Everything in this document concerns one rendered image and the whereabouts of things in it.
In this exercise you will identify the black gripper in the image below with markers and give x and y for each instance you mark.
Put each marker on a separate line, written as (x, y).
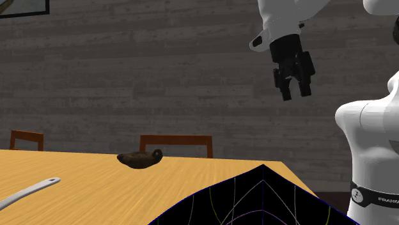
(286, 48)

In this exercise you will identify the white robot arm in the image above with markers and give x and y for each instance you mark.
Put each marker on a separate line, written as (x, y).
(371, 140)

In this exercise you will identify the black patterned robot stand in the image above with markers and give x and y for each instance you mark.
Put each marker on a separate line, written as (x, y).
(265, 202)

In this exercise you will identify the brown wooden chair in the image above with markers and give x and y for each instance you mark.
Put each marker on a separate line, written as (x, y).
(176, 141)
(26, 138)

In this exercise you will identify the dark brown clay oil lamp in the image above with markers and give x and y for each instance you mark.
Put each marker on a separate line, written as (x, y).
(140, 159)

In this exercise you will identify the wooden table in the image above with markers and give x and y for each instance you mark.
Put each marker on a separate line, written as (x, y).
(93, 193)

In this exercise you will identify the black framed wall picture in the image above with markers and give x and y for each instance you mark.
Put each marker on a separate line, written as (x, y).
(23, 7)

